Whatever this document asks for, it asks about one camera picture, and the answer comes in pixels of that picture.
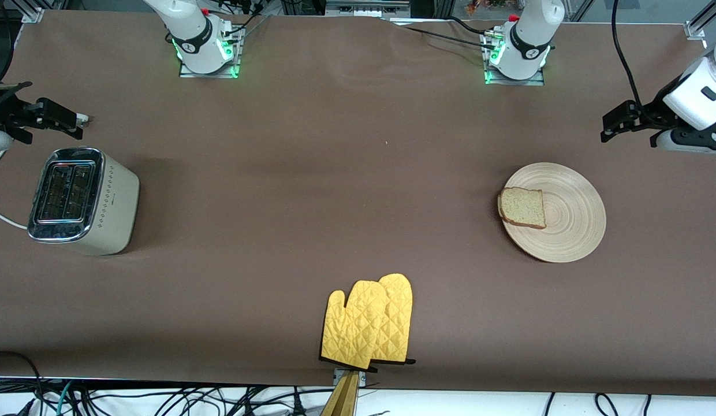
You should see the round wooden plate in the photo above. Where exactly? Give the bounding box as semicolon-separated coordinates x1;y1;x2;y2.
500;162;607;263

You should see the slice of bread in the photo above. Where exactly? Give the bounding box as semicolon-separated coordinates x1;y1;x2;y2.
498;187;547;230

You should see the cream and chrome toaster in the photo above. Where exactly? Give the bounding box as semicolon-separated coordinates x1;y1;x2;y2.
28;147;140;256

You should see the yellow quilted oven mitt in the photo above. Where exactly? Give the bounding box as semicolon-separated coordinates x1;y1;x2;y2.
370;273;417;366
320;280;389;371

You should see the yellow wooden beam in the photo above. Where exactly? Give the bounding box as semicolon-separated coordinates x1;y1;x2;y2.
320;372;360;416

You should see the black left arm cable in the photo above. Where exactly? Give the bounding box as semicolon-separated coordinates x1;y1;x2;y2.
611;0;647;110

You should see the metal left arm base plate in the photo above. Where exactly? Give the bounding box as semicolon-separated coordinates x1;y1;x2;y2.
484;29;546;87

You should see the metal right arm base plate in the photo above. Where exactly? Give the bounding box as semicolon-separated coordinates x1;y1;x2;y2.
179;23;242;79

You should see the short black table cable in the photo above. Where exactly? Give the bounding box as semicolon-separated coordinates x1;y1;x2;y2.
447;16;493;35

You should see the long black table cable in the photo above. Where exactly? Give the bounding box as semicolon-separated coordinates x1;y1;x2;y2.
401;25;495;49

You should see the black looped floor cable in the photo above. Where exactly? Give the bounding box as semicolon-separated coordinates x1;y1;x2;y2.
0;350;44;416

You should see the teal floor cable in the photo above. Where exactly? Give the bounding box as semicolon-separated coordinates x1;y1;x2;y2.
55;380;76;416

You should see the small metal bracket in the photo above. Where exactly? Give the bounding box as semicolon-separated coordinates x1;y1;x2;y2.
333;369;368;387

